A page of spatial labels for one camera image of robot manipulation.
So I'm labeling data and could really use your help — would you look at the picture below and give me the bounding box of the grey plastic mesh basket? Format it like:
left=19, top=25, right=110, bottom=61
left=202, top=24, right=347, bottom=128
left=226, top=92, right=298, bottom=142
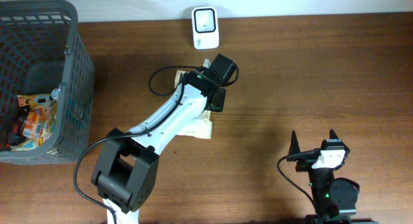
left=1, top=0, right=95, bottom=165

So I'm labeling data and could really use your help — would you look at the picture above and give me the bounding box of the yellow snack chip bag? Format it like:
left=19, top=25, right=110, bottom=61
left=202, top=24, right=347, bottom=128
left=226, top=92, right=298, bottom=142
left=8, top=94, right=57, bottom=151

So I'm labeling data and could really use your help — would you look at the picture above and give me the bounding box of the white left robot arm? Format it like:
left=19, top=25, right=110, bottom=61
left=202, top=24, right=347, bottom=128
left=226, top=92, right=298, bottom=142
left=91, top=54, right=239, bottom=223

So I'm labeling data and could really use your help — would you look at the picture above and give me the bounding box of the beige kraft paper pouch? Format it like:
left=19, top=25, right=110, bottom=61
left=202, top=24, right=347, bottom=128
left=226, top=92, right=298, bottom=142
left=173, top=69, right=212, bottom=139

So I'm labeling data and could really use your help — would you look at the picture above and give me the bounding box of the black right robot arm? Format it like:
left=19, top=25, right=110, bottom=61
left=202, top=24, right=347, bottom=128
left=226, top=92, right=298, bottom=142
left=287, top=129, right=360, bottom=223

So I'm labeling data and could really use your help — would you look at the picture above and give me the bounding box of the white barcode scanner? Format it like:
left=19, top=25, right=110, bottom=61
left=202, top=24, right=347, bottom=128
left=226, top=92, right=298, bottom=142
left=191, top=6, right=219, bottom=50

